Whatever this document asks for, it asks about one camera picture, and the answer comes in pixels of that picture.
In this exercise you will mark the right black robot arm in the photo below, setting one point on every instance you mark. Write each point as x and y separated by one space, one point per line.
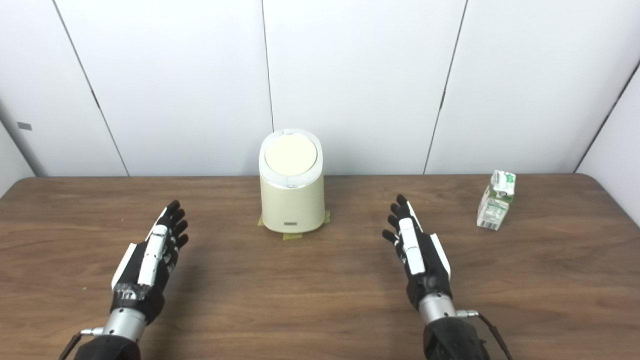
450 337

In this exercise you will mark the grey wall tape mark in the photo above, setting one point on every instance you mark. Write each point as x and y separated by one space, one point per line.
24 126

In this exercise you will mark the cream round bin lid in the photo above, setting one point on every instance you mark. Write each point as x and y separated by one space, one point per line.
290 155

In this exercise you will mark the cream-colored round bin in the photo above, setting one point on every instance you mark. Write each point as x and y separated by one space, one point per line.
292 202

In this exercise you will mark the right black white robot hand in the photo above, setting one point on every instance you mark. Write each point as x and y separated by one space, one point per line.
426 265

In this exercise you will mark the white green milk carton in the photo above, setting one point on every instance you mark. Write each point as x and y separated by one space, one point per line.
495 205

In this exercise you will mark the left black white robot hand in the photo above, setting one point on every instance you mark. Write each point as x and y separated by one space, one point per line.
131 272

